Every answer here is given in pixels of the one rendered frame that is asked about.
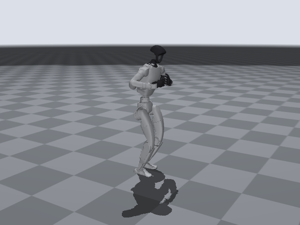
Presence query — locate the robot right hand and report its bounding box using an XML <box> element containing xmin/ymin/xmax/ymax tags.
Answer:
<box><xmin>152</xmin><ymin>75</ymin><xmax>165</xmax><ymax>88</ymax></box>

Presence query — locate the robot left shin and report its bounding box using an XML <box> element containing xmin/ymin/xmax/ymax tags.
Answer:
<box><xmin>148</xmin><ymin>143</ymin><xmax>162</xmax><ymax>162</ymax></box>

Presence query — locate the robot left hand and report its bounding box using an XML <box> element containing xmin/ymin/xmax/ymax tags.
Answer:
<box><xmin>162</xmin><ymin>74</ymin><xmax>172</xmax><ymax>86</ymax></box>

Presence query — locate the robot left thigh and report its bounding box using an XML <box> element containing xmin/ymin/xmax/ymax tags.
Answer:
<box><xmin>149</xmin><ymin>105</ymin><xmax>164</xmax><ymax>145</ymax></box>

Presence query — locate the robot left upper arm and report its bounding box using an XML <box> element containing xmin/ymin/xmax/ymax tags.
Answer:
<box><xmin>161</xmin><ymin>66</ymin><xmax>166</xmax><ymax>78</ymax></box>

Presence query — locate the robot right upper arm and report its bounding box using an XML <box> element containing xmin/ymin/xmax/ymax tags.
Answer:
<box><xmin>129</xmin><ymin>67</ymin><xmax>149</xmax><ymax>90</ymax></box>

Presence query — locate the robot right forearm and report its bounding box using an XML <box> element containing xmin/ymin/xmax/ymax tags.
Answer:
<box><xmin>131</xmin><ymin>80</ymin><xmax>157</xmax><ymax>90</ymax></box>

